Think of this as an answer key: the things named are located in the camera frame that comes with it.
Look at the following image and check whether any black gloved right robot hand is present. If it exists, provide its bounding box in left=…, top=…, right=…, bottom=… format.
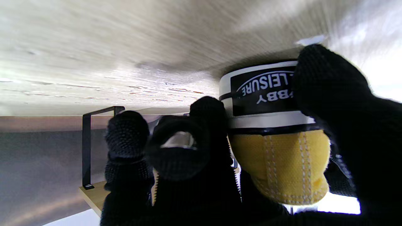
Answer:
left=100, top=44, right=402, bottom=226

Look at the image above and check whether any yellow canvas sneaker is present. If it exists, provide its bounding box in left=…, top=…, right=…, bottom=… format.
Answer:
left=219, top=61, right=331, bottom=206

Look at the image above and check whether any small wooden black-legged table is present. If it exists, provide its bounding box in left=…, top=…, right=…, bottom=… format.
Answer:
left=79, top=106, right=125, bottom=218

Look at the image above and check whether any brown leather sofa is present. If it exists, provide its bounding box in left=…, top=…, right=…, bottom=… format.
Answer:
left=0, top=116, right=110, bottom=226

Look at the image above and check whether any white paper scrap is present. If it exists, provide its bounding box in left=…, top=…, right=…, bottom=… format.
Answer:
left=295, top=35, right=327, bottom=46

